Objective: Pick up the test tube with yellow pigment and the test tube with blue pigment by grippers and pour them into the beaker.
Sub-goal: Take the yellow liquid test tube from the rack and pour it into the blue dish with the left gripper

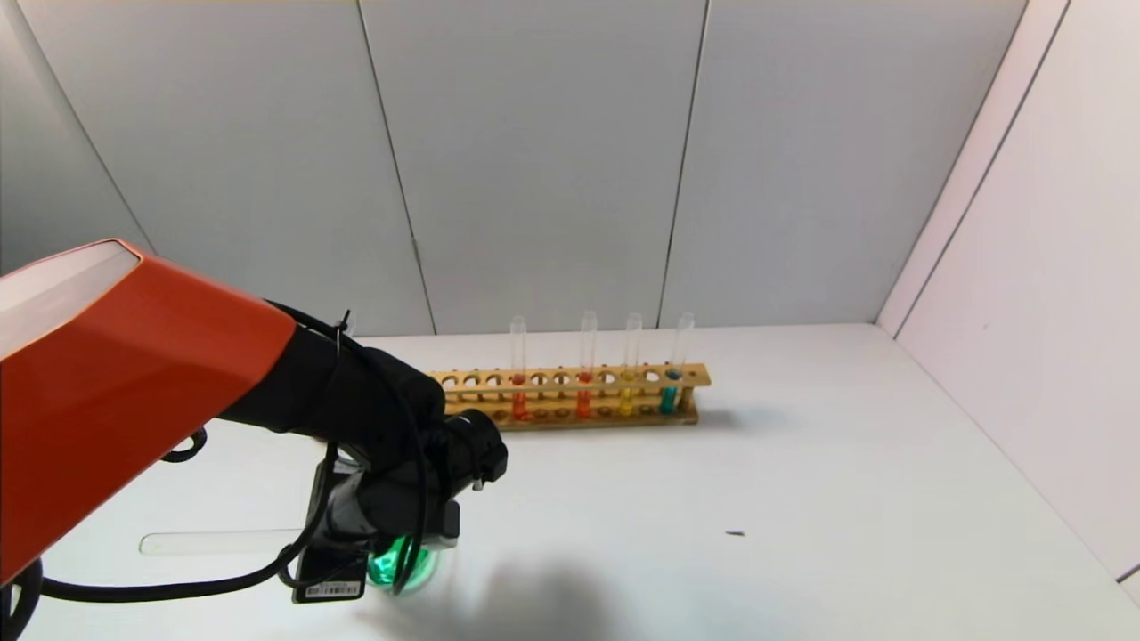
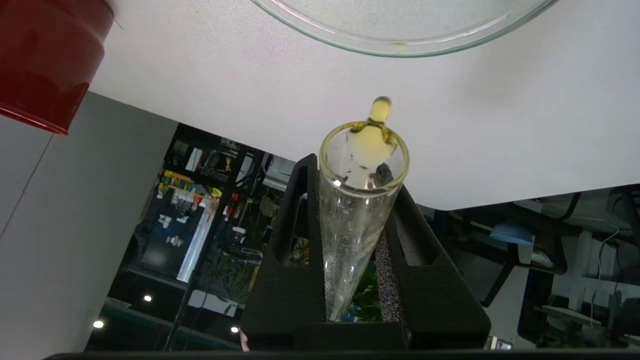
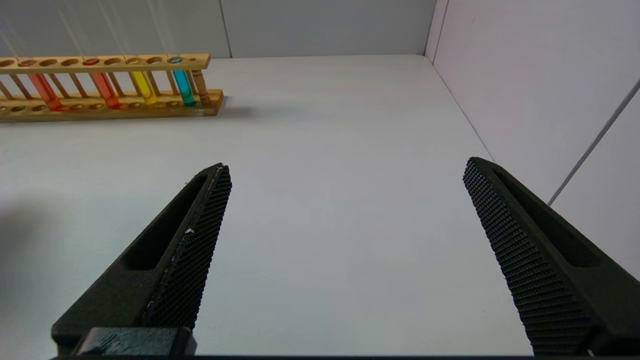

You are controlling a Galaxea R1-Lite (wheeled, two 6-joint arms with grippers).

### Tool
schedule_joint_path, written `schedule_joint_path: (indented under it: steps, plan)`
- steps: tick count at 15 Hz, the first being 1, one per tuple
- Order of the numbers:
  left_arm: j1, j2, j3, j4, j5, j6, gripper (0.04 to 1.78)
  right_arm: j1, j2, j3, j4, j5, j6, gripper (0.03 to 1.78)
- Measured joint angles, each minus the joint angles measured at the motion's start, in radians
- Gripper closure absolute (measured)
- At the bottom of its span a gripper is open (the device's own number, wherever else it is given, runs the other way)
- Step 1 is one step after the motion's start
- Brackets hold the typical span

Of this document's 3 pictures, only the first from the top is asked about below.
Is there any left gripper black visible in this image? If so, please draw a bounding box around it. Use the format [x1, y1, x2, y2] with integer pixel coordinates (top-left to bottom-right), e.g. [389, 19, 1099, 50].
[291, 544, 366, 604]

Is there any test tube with yellow pigment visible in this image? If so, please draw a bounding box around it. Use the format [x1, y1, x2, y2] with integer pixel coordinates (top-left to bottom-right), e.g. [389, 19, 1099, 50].
[138, 529, 308, 556]
[617, 312, 644, 418]

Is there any clear glass beaker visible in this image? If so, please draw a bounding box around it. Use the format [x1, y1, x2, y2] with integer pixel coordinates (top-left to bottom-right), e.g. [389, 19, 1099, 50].
[365, 532, 439, 597]

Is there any test tube with red pigment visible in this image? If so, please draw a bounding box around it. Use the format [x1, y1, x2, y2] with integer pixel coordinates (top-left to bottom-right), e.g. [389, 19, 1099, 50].
[506, 317, 528, 421]
[574, 311, 599, 419]

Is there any wooden test tube rack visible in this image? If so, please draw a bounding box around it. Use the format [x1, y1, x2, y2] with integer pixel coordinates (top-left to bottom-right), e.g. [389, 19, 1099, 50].
[427, 361, 713, 432]

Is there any test tube with blue pigment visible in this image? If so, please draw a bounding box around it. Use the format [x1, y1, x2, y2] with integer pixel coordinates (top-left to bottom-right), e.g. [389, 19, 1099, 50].
[657, 312, 696, 416]

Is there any black box with barcode label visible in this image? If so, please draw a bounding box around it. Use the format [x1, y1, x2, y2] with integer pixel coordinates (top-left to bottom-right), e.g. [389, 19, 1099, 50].
[292, 458, 368, 604]

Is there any thin black cable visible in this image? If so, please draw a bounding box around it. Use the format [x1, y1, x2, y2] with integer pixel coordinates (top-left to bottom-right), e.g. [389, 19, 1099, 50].
[267, 303, 437, 593]

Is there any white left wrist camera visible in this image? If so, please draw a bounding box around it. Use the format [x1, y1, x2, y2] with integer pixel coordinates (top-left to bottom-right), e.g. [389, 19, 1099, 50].
[426, 501, 461, 547]

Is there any thick black cable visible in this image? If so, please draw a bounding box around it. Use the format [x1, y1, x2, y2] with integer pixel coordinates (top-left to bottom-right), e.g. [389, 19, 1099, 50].
[40, 525, 330, 603]

